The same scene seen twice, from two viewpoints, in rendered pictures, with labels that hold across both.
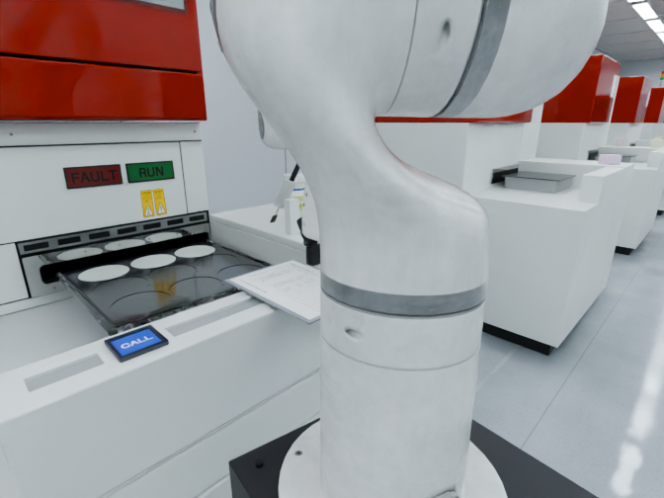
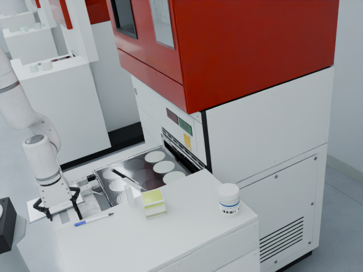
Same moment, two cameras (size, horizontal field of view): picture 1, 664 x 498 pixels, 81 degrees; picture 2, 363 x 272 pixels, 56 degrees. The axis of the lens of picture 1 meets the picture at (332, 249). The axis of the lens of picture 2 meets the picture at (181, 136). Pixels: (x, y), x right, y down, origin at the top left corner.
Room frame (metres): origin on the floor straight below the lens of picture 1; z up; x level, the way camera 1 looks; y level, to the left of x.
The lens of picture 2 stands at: (1.49, -0.76, 1.78)
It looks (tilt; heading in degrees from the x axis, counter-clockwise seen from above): 29 degrees down; 112
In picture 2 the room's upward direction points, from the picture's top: 9 degrees counter-clockwise
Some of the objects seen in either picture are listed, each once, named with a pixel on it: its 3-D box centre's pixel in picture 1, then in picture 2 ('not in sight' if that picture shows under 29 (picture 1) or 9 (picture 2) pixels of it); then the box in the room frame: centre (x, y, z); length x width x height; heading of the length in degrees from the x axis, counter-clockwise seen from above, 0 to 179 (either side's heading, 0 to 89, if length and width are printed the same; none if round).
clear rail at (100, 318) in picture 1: (81, 298); (128, 158); (0.68, 0.48, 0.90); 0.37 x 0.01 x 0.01; 45
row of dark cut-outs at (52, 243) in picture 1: (126, 230); (181, 146); (0.95, 0.52, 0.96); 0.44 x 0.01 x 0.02; 135
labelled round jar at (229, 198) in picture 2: (294, 189); (229, 200); (1.26, 0.12, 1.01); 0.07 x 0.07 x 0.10
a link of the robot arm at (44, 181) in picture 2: not in sight; (48, 175); (0.66, 0.00, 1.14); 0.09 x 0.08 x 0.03; 45
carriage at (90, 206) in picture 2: not in sight; (88, 206); (0.64, 0.16, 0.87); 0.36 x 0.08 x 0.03; 135
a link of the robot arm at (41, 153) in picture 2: not in sight; (41, 155); (0.66, 0.01, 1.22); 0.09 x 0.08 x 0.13; 107
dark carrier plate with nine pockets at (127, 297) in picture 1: (173, 273); (142, 175); (0.81, 0.36, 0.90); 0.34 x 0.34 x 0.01; 45
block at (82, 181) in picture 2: not in sight; (78, 182); (0.53, 0.27, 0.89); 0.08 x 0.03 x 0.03; 45
